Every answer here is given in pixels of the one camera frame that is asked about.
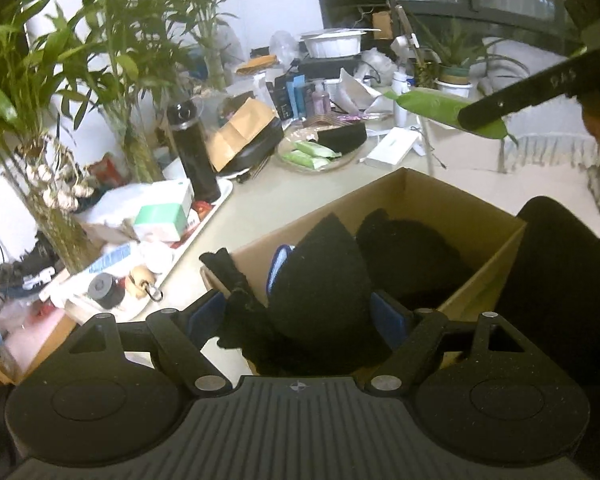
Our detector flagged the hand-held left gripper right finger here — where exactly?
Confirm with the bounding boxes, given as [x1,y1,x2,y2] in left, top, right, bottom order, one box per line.
[364,292,528,395]

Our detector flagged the clear round dish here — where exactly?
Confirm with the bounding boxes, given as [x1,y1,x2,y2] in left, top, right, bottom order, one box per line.
[275,130,362,174]

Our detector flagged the green white carton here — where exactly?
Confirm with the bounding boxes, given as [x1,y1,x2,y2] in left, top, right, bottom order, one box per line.
[132,179,193,243]

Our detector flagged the brown cardboard box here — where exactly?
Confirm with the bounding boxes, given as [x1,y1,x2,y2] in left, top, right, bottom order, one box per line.
[200,167,528,377]

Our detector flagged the white fringed blanket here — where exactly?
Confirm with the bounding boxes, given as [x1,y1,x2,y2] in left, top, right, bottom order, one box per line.
[420,40,600,233]

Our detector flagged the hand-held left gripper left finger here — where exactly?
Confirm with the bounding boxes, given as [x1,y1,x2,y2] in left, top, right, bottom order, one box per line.
[72,290,232,397]

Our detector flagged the green soft leaf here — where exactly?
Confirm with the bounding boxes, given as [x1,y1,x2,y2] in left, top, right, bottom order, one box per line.
[385,87,519,142]

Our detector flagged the bamboo vase with white flowers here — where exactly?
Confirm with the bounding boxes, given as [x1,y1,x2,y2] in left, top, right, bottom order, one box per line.
[0,0,103,276]

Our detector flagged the black long sock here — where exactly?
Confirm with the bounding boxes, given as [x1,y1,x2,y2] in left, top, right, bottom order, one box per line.
[200,247,268,352]

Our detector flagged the wooden figurine with carabiner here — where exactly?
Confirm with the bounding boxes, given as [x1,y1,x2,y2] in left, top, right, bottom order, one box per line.
[129,266,164,303]

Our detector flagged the potted plant in white pot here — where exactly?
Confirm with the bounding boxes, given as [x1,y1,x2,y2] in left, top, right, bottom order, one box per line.
[415,20,531,99]

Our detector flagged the white plastic tray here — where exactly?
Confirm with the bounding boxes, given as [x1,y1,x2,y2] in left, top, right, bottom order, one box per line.
[65,177,234,324]

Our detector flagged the glass vase with bamboo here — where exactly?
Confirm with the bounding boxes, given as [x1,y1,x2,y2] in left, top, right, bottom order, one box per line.
[170,0,266,92]
[55,0,181,184]

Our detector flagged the blue cosmetics box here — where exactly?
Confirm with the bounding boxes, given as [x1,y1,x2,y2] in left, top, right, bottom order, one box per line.
[285,75,307,120]

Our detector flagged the green tissue packs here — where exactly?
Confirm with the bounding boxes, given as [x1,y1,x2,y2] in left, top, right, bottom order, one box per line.
[280,140,342,171]

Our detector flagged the pink pump bottle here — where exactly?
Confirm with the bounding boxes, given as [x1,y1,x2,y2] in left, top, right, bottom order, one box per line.
[312,82,332,116]

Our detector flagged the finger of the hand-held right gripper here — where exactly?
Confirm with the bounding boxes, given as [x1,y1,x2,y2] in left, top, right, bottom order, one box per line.
[457,42,600,132]

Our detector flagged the dark box under container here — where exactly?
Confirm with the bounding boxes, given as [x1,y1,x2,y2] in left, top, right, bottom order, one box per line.
[297,57,362,82]

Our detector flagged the black curved headband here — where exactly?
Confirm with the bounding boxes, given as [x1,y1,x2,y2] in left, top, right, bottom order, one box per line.
[355,208,473,309]

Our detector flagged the white takeaway container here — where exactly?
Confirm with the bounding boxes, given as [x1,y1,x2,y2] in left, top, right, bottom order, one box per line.
[300,29,369,59]

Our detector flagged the black white shoe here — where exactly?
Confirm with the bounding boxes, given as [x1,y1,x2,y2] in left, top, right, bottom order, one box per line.
[0,245,57,297]

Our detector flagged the white round jar lid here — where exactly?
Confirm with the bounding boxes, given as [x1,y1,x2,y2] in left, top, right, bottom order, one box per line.
[142,242,174,274]

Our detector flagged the white crumpled paper bag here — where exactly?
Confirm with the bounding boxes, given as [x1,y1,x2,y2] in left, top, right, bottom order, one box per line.
[337,67,397,114]

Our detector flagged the white handheld gimbal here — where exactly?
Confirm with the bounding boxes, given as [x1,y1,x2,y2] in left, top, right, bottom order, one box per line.
[390,35,427,128]

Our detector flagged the clear plastic bag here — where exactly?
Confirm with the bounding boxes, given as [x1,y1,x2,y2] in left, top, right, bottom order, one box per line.
[270,30,302,62]

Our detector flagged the black cosmetics box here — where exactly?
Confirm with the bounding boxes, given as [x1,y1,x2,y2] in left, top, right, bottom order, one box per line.
[272,82,293,121]

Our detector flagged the brown paper envelope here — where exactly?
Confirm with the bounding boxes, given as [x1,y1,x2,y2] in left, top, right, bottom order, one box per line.
[207,97,277,173]

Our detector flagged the black thermos bottle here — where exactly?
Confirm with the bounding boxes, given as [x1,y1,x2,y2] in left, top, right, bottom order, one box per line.
[167,102,222,203]

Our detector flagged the person's black trouser leg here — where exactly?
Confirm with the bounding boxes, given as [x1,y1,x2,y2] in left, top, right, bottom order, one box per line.
[495,196,600,397]

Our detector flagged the black cylinder jar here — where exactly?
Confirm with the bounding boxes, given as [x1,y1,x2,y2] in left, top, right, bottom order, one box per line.
[87,274,126,311]

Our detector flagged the flat white box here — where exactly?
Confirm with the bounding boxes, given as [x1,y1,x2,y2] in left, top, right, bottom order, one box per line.
[364,127,419,169]

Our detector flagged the yellow orange cloth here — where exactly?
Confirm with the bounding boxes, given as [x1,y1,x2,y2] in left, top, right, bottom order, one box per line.
[237,55,282,74]

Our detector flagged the black felt cloth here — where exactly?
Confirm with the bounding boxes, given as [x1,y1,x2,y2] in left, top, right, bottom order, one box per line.
[266,212,407,377]

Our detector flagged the black zip case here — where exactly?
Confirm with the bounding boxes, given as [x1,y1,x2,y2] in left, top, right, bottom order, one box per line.
[215,117,286,179]

